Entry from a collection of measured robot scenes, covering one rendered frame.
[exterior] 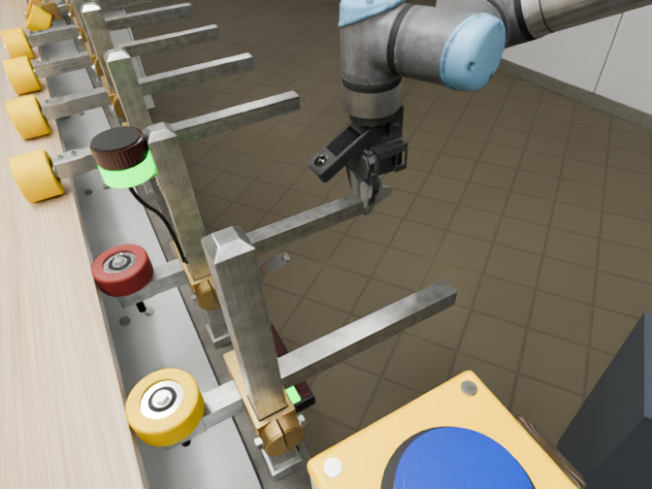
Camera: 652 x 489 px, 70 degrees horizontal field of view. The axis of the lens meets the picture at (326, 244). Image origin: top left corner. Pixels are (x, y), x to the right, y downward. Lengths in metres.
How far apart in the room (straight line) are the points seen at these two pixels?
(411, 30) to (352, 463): 0.56
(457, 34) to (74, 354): 0.60
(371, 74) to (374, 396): 1.11
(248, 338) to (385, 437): 0.30
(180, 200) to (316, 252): 1.39
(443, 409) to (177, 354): 0.82
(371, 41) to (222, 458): 0.67
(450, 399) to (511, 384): 1.50
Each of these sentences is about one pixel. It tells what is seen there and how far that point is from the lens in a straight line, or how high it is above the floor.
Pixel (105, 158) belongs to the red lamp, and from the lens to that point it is 0.58.
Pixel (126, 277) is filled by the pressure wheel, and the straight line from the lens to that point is 0.72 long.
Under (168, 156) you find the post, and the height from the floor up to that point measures 1.08.
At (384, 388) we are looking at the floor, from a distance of 1.59.
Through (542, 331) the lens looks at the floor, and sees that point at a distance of 1.84.
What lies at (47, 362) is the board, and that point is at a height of 0.90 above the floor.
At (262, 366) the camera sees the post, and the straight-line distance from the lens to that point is 0.49.
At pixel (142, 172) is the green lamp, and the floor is 1.07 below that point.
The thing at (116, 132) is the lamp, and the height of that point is 1.11.
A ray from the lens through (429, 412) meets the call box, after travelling 0.18.
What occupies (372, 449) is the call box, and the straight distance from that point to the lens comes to 0.17.
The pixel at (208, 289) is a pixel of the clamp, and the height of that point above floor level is 0.87.
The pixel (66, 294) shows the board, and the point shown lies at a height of 0.90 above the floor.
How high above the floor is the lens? 1.37
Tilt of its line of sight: 43 degrees down
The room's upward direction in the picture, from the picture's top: 3 degrees counter-clockwise
